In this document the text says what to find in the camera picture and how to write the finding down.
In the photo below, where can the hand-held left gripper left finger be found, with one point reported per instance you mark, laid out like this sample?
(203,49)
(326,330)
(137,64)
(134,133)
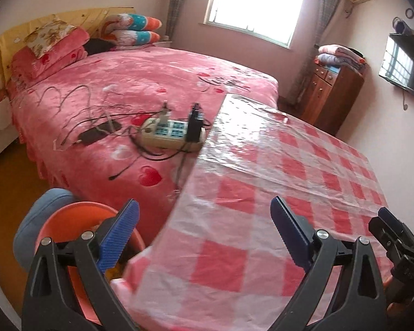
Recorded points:
(119,234)

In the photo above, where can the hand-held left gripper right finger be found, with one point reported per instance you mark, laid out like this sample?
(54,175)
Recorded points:
(291,231)

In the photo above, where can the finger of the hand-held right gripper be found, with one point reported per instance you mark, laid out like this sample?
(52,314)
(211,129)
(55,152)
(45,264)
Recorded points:
(379,229)
(391,219)

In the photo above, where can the orange plastic bin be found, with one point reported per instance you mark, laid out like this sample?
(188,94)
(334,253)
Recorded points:
(72,220)

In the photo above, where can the pink checked tablecloth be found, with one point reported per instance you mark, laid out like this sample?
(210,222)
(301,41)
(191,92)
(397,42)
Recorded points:
(262,165)

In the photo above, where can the black power bank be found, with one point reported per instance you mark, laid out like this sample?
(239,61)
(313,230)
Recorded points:
(96,134)

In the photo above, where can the beige power strip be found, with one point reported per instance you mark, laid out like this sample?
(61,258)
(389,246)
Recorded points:
(158,138)

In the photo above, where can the white charger plug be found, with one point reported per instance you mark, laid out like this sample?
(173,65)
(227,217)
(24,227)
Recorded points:
(165,113)

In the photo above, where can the brown wooden cabinet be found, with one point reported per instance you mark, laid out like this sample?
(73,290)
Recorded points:
(338,100)

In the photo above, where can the black charger adapter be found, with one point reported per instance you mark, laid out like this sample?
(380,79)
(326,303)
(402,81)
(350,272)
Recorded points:
(194,127)

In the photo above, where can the white nightstand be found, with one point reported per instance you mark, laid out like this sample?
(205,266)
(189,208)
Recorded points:
(0,134)

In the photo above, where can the bed with pink bedspread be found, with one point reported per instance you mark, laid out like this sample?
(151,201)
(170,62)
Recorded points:
(141,76)

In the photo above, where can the stack of folded blankets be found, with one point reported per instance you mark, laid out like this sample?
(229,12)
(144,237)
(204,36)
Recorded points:
(338,55)

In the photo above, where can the dark cloth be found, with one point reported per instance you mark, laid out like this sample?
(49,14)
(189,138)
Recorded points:
(98,45)

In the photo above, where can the pink folded blanket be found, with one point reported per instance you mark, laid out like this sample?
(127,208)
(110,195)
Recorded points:
(65,46)

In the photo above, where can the floral pillow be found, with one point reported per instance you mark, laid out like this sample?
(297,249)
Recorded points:
(48,36)

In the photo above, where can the grey checked curtain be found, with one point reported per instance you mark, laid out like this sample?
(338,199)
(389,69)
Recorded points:
(327,13)
(177,3)

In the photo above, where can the yellow headboard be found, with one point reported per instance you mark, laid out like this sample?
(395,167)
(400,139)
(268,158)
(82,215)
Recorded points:
(89,15)

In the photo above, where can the window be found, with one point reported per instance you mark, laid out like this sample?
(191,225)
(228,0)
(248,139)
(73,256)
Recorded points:
(255,3)

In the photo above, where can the wall-mounted television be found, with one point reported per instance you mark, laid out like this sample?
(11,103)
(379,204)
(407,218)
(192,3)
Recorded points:
(407,65)

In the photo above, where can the dark wall hook holder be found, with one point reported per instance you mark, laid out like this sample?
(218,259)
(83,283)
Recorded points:
(400,26)

